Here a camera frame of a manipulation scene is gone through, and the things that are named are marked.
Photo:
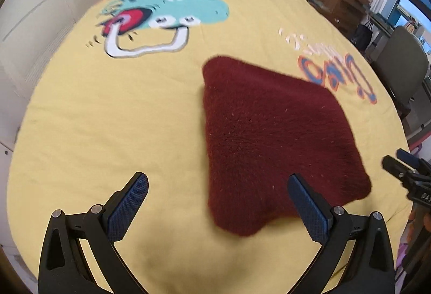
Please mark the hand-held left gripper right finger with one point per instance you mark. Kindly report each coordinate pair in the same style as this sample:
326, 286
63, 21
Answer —
309, 210

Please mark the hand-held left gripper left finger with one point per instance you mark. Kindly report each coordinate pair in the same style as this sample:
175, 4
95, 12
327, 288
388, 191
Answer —
129, 204

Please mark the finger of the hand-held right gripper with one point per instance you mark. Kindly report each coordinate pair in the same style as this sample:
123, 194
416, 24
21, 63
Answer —
412, 159
395, 165

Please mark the maroon knitted sweater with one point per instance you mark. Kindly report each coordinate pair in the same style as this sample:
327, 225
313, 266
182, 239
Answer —
269, 146

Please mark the patterned cloth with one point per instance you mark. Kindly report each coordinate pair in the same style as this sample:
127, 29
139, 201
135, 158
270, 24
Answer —
416, 253

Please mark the yellow printed blanket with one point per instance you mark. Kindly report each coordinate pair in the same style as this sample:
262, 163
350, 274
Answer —
118, 119

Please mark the grey chair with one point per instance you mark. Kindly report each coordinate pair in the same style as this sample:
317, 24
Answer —
402, 68

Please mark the black bag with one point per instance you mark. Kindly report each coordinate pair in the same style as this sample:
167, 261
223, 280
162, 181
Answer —
363, 35

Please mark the window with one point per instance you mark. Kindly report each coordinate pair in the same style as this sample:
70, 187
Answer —
409, 4

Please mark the wooden dresser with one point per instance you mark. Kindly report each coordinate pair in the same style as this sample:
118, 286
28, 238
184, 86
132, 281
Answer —
343, 1

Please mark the white wardrobe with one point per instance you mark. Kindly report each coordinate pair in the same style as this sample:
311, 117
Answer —
43, 11

